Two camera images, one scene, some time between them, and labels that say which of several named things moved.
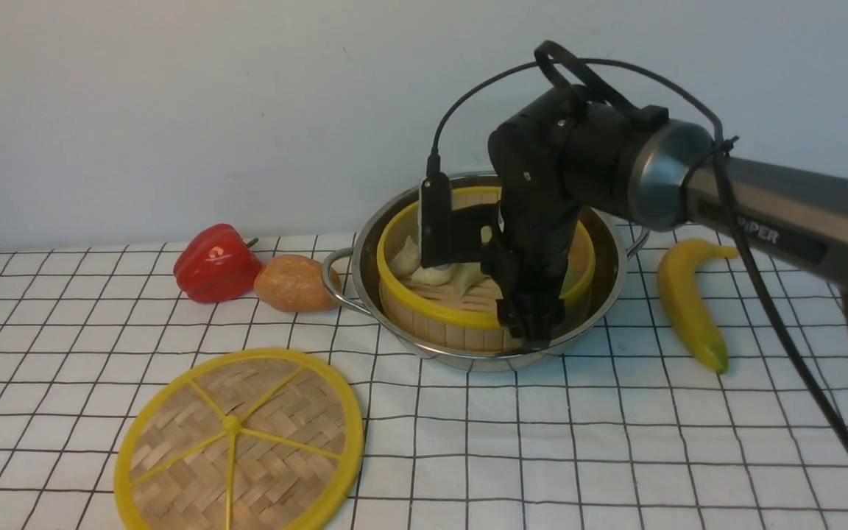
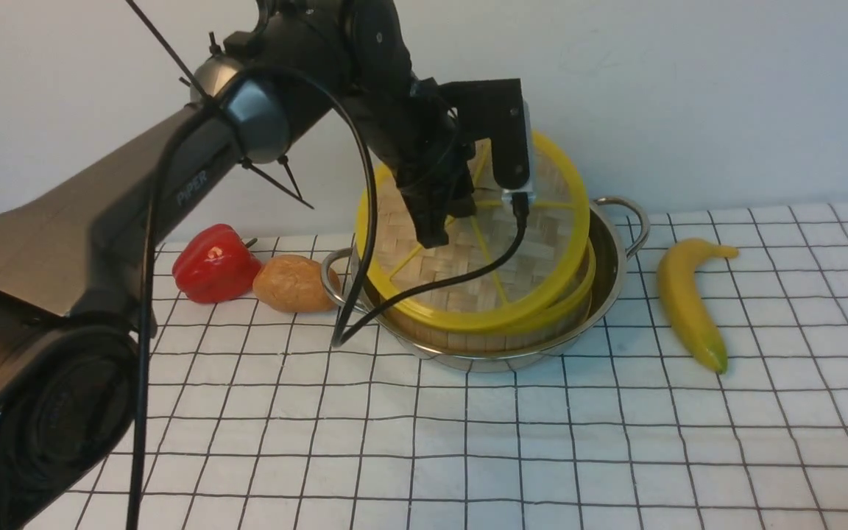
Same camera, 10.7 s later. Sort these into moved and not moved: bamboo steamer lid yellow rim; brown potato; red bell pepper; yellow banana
Moved: bamboo steamer lid yellow rim
Not moved: yellow banana; brown potato; red bell pepper
